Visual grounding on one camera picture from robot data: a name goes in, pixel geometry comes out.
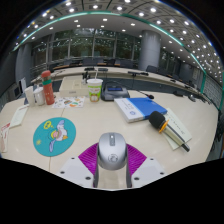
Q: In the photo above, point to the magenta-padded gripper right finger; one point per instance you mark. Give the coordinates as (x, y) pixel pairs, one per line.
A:
(148, 170)

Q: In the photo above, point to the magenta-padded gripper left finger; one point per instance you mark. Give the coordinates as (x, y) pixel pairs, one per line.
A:
(74, 170)

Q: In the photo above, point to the silver computer mouse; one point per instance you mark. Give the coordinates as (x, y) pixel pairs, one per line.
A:
(112, 151)

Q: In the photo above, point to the round teal cartoon mouse pad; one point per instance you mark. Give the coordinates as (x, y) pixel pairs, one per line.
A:
(55, 136)

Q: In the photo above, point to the white paper booklet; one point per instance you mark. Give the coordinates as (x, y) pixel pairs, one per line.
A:
(181, 126)

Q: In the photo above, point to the blue and white book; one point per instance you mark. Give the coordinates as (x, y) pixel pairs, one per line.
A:
(140, 108)

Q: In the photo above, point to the colourful sticker sheet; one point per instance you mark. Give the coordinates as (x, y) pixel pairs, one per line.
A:
(69, 102)

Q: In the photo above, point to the black gooseneck microphone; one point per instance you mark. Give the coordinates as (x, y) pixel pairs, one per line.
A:
(150, 96)

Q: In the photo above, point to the red and white leaflet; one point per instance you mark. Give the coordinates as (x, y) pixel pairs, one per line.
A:
(4, 136)

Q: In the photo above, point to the white mug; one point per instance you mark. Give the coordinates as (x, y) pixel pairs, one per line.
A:
(39, 96)

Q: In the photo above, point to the green printed paper cup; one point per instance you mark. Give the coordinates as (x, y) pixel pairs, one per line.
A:
(95, 90)

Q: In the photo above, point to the dark conference console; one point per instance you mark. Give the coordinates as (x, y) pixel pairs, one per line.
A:
(115, 93)

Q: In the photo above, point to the red bottle with green band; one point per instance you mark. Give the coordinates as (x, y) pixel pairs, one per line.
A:
(48, 88)

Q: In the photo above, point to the white paper cup stack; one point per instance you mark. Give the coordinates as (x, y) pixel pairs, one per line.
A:
(29, 96)

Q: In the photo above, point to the dark office chairs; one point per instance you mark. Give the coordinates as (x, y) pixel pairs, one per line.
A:
(153, 69)

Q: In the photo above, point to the grey round pillar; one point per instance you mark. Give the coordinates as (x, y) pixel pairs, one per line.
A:
(150, 50)

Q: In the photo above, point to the ceiling lights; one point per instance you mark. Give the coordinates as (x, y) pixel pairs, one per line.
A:
(153, 10)

